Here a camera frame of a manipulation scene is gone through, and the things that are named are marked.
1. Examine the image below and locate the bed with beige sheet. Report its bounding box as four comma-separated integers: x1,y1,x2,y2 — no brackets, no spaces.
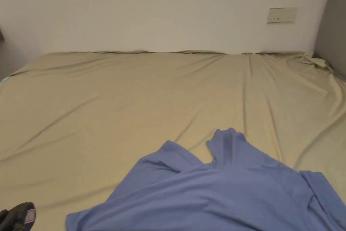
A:
0,50,346,231

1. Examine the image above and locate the blue shirt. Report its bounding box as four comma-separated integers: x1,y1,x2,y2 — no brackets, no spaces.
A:
65,127,346,231

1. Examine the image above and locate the grey padded headboard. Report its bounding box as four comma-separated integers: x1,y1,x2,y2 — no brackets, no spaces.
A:
313,0,346,80

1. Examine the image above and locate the white wall switch panel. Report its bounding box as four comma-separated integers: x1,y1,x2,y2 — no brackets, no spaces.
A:
267,7,298,24

